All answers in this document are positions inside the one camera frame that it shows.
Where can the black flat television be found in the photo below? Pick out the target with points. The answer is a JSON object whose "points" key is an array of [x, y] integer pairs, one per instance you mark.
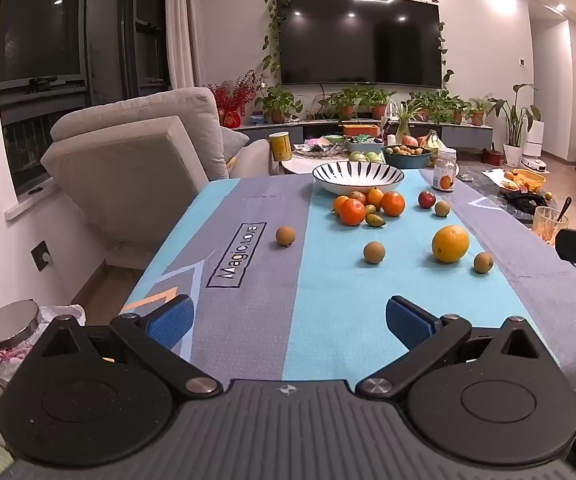
{"points": [[358, 40]]}

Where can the grey cushion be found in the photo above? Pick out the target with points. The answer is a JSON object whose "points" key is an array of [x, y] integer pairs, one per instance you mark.
{"points": [[230, 152]]}

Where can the beige sofa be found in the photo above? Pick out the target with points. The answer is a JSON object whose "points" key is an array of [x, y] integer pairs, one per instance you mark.
{"points": [[133, 175]]}

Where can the yellow tin can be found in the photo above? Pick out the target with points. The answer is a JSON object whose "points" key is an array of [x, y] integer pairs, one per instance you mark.
{"points": [[279, 147]]}

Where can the potted green plant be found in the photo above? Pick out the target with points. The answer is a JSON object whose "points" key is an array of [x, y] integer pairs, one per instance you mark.
{"points": [[345, 102], [379, 102], [430, 102], [455, 110], [278, 105], [477, 111]]}

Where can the tall plant in white pot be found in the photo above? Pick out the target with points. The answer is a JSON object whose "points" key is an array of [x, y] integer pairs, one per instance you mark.
{"points": [[514, 120]]}

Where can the small red yellow plum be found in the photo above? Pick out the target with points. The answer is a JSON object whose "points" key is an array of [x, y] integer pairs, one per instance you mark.
{"points": [[359, 196]]}

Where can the blue grey printed tablecloth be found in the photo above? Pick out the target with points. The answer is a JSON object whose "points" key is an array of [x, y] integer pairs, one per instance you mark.
{"points": [[318, 300]]}

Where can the small green kumquat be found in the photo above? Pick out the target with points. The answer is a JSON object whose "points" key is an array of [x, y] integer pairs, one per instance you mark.
{"points": [[369, 209]]}

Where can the round brown kiwi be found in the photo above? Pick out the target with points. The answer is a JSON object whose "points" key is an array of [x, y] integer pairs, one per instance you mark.
{"points": [[483, 262], [442, 208], [285, 235], [374, 252]]}

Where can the green bowl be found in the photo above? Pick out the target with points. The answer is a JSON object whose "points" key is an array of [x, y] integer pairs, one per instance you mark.
{"points": [[334, 140]]}

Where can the small plant in red pot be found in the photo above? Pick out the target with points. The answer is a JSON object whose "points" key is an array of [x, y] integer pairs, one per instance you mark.
{"points": [[493, 156]]}

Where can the dark window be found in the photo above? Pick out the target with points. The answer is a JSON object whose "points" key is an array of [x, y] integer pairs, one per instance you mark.
{"points": [[43, 25]]}

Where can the metal spoon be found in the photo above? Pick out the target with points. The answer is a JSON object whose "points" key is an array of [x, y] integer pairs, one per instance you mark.
{"points": [[564, 208]]}

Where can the jar with orange label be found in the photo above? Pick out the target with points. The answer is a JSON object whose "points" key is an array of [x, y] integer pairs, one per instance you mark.
{"points": [[444, 170]]}

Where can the clear glass cup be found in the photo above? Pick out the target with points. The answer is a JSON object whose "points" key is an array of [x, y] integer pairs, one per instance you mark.
{"points": [[548, 225]]}

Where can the striped white ceramic bowl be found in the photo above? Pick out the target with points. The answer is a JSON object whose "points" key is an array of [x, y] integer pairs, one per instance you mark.
{"points": [[358, 180]]}

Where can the black cloth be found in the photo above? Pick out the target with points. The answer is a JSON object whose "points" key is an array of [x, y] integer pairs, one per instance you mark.
{"points": [[525, 204]]}

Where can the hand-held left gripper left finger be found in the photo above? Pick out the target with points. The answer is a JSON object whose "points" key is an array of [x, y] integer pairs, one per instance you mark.
{"points": [[170, 321]]}

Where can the glass snack tray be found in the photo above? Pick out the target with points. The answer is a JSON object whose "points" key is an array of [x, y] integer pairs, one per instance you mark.
{"points": [[318, 150]]}

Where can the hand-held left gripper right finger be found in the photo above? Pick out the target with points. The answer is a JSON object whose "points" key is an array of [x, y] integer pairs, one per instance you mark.
{"points": [[408, 322]]}

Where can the white robot vacuum dock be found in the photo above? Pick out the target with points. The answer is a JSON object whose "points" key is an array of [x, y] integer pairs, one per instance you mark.
{"points": [[535, 145]]}

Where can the white curtain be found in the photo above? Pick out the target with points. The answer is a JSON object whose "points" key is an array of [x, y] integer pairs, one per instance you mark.
{"points": [[183, 25]]}

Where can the dark blue bowl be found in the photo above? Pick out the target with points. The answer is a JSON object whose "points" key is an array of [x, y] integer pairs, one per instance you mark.
{"points": [[408, 160]]}

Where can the tray of green apples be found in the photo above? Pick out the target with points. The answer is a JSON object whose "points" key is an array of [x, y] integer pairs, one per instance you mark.
{"points": [[365, 156]]}

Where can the round white table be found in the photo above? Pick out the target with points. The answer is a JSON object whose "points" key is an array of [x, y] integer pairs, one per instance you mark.
{"points": [[298, 166]]}

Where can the dark marble round table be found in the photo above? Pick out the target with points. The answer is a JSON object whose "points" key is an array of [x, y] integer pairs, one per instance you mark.
{"points": [[483, 195]]}

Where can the orange plastic basket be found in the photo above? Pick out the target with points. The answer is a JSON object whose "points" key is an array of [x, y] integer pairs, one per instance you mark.
{"points": [[528, 180]]}

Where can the spider plant in glass vase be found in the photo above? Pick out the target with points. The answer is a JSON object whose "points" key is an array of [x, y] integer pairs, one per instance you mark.
{"points": [[405, 117]]}

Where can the large yellow orange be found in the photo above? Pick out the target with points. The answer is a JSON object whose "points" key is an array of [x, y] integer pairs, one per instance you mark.
{"points": [[450, 244]]}

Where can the red berry branches in vase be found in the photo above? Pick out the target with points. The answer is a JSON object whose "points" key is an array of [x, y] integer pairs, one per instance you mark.
{"points": [[232, 97]]}

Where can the teal snack basket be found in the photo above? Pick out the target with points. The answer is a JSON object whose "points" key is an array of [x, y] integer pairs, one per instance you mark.
{"points": [[363, 146]]}

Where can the blue white box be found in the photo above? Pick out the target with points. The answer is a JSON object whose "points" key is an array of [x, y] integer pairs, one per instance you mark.
{"points": [[259, 120]]}

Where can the orange rectangular box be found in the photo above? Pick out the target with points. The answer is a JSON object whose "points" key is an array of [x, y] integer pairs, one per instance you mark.
{"points": [[360, 130]]}

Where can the glass jar with metal lid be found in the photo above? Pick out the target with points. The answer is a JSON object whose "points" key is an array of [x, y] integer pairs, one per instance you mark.
{"points": [[10, 320]]}

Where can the pile of longans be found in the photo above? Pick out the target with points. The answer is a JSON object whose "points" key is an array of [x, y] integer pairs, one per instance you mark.
{"points": [[405, 150]]}

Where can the red peach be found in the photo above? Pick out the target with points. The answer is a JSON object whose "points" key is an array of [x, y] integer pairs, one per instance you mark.
{"points": [[408, 140]]}

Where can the small tangerine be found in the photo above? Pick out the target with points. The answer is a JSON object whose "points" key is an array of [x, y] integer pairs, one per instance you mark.
{"points": [[375, 197], [339, 203]]}

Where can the bunch of bananas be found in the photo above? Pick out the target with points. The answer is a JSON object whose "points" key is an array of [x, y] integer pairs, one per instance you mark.
{"points": [[432, 141]]}

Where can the large tangerine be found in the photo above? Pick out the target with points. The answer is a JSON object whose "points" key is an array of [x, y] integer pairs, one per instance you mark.
{"points": [[352, 212], [393, 203]]}

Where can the large green kumquat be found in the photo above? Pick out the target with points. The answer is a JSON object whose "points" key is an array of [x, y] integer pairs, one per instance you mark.
{"points": [[375, 220]]}

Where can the grey wall outlet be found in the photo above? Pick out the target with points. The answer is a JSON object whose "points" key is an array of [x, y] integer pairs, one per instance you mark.
{"points": [[42, 256]]}

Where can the white paper sheet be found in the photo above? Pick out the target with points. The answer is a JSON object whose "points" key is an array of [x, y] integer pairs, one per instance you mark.
{"points": [[493, 176]]}

